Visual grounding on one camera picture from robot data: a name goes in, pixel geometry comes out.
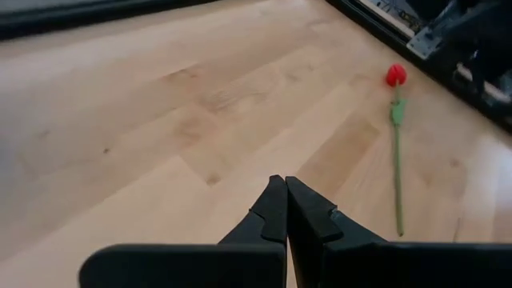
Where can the black table edge frame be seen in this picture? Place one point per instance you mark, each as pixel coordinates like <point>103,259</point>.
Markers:
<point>60,22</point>

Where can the red tulip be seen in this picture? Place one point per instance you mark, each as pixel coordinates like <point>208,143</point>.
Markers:
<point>396,74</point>

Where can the grey metal bracket plate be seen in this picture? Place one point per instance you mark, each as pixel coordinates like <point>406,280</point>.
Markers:
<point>422,44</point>

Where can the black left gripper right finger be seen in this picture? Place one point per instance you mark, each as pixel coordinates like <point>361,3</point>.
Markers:
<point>400,266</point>

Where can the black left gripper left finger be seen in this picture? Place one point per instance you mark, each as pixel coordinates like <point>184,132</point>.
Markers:
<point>180,268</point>

